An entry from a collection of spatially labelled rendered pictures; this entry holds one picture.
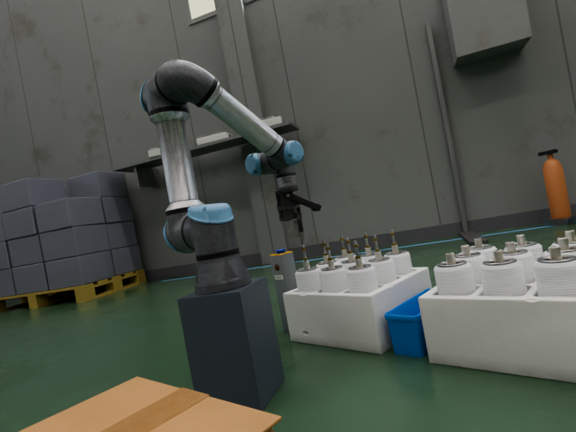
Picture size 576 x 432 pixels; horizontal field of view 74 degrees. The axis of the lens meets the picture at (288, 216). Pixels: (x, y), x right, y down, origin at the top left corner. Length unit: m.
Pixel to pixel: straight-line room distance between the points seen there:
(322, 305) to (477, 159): 2.81
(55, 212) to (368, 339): 3.61
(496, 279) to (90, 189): 4.19
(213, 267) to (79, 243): 3.30
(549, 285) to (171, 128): 1.03
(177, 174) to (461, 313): 0.85
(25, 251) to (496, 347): 4.35
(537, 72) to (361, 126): 1.54
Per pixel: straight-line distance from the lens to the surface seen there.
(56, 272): 4.45
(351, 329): 1.27
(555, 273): 1.02
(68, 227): 4.27
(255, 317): 1.02
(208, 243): 1.00
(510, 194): 3.91
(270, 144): 1.20
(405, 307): 1.31
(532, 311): 1.02
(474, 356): 1.10
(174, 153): 1.16
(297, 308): 1.40
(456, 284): 1.09
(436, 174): 3.84
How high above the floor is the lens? 0.46
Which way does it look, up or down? level
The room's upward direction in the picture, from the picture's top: 10 degrees counter-clockwise
